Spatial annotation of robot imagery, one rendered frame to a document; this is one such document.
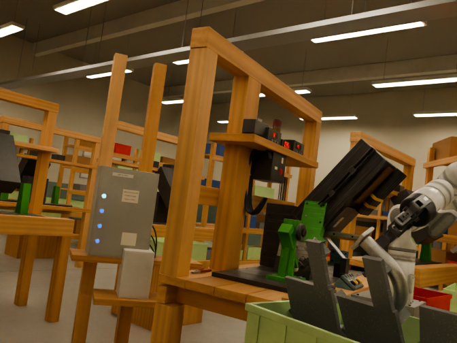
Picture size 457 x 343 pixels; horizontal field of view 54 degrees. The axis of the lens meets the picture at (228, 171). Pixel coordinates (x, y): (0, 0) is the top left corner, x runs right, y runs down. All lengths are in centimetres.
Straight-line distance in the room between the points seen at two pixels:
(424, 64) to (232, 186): 802
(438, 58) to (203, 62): 818
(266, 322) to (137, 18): 824
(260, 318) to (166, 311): 84
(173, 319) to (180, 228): 37
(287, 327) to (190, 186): 94
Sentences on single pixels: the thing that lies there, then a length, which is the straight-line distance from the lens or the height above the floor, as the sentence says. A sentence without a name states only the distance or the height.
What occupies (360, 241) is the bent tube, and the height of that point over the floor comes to 116.
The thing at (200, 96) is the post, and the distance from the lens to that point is 191.
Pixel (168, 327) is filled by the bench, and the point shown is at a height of 68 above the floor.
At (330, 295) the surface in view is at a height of 102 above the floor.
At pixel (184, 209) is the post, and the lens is 186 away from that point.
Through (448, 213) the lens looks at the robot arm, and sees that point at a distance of 113.
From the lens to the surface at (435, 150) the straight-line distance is 655.
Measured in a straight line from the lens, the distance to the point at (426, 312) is 102.
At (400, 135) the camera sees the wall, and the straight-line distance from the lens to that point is 1189.
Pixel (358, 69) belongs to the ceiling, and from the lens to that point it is 1041.
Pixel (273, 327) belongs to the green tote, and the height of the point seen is 93.
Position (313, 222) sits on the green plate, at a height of 116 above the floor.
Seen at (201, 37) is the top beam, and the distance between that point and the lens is 200.
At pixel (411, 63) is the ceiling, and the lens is 1000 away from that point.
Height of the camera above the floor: 119
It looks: 4 degrees up
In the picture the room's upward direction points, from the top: 7 degrees clockwise
